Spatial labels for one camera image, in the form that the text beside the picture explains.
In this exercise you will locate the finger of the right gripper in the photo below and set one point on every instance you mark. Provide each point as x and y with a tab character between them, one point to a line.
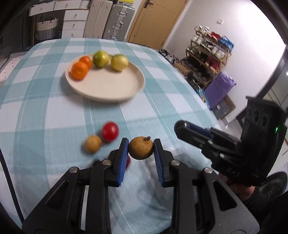
193	127
191	137

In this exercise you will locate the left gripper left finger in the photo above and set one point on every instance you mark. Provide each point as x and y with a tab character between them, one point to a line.
78	202

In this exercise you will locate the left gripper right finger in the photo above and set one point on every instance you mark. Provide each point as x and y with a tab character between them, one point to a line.
202	202

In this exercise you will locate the brown longan fruit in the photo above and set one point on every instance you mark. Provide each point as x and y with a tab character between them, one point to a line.
141	147
93	144

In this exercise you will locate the red cherry tomato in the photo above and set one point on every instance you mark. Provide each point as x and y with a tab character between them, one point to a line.
110	131
128	162

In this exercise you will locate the right human hand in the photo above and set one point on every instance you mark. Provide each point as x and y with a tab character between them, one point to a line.
243	192

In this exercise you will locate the purple bag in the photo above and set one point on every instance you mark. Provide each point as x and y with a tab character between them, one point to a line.
218	89

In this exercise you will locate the wooden shoe rack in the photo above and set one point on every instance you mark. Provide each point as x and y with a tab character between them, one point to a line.
206	56

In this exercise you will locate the teal checked tablecloth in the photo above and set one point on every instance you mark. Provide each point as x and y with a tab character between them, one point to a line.
45	123

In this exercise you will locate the cream round plate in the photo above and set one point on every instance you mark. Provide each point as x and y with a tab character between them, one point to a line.
107	85

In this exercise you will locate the green yellow citrus right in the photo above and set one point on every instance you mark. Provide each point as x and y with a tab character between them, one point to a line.
119	62

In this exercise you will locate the green yellow citrus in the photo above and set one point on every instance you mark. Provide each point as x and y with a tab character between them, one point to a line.
101	59
119	62

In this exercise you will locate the wooden door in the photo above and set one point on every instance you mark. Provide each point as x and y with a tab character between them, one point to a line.
154	22

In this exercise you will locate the green yellow citrus left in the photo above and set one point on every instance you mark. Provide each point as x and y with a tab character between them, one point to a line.
101	59

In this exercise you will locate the orange mandarin front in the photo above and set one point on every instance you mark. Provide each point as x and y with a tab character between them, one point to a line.
79	70

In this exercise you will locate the orange mandarin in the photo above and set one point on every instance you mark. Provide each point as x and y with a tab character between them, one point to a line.
87	60
79	70

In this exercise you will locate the orange mandarin back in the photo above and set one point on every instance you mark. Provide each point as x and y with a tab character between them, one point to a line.
87	60

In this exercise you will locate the silver aluminium suitcase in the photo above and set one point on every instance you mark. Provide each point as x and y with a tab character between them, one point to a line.
118	21

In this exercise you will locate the beige suitcase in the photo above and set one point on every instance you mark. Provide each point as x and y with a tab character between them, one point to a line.
97	19

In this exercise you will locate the white drawer desk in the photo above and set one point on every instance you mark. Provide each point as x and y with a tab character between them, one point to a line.
75	15

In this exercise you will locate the woven laundry basket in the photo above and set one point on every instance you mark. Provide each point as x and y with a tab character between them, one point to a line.
47	29

